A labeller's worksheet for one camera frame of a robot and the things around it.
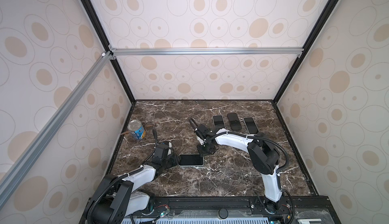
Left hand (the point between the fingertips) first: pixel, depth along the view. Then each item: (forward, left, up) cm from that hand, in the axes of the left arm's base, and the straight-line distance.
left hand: (184, 156), depth 88 cm
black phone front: (+27, -33, -2) cm, 43 cm away
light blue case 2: (+30, -26, -3) cm, 39 cm away
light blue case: (-5, -4, -3) cm, 7 cm away
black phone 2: (+27, -22, -3) cm, 35 cm away
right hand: (+2, -10, -3) cm, 11 cm away
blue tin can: (+14, +29, +7) cm, 33 cm away
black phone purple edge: (+24, -45, -4) cm, 52 cm away
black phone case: (+27, -33, -2) cm, 43 cm away
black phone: (-1, -3, -2) cm, 4 cm away
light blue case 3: (+25, -48, -3) cm, 54 cm away
